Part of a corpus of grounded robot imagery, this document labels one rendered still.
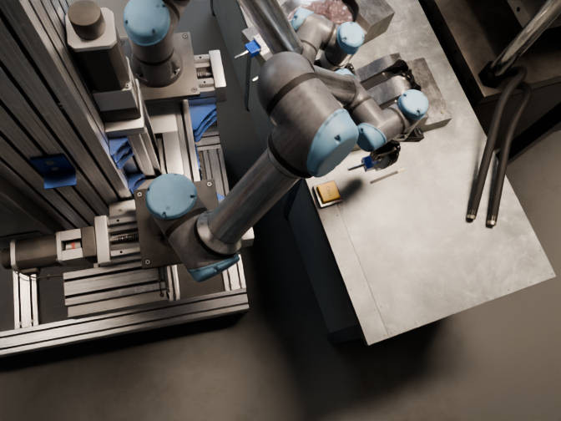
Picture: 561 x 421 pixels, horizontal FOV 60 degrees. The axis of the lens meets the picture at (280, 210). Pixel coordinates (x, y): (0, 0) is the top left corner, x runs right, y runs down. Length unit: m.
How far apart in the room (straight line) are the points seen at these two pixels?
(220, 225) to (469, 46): 1.42
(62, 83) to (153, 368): 1.62
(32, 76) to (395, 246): 1.17
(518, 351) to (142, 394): 1.78
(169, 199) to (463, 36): 1.45
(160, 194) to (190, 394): 1.35
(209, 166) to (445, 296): 1.21
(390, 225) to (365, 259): 0.15
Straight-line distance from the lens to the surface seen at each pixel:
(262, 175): 0.92
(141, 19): 1.37
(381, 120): 1.23
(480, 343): 2.61
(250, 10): 1.14
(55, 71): 0.92
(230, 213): 0.99
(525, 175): 2.98
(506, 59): 1.97
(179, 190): 1.12
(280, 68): 0.88
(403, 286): 1.63
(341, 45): 1.34
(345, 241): 1.60
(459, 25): 2.19
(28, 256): 1.45
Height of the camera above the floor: 2.31
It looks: 71 degrees down
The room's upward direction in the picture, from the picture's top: 18 degrees clockwise
